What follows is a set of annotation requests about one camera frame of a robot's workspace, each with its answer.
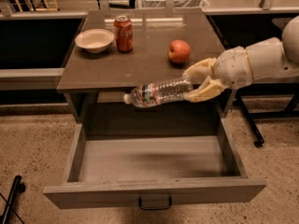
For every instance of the clear plastic water bottle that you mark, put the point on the clear plastic water bottle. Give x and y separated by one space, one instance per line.
158 93

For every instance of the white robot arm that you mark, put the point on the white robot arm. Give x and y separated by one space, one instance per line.
275 58

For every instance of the grey cabinet table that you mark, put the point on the grey cabinet table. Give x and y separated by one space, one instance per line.
153 29

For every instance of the black stand leg right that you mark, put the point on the black stand leg right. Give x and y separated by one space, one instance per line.
288 112

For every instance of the white wire basket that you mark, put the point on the white wire basket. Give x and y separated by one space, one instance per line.
148 4

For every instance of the black drawer handle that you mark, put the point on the black drawer handle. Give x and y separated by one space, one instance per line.
155 205

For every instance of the red apple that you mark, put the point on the red apple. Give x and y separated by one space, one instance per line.
178 51

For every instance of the grey open top drawer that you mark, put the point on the grey open top drawer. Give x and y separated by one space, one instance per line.
189 169

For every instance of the red coca-cola can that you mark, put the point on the red coca-cola can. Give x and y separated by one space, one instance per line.
123 30

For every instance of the black stand leg left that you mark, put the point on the black stand leg left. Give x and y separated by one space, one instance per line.
9 211

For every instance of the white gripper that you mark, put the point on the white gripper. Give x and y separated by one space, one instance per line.
232 66

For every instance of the white label under tabletop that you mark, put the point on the white label under tabletop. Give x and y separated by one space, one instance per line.
110 97

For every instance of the white bowl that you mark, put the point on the white bowl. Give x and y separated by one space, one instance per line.
94 40

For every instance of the black stand leg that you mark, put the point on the black stand leg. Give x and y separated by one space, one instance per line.
9 211
288 112

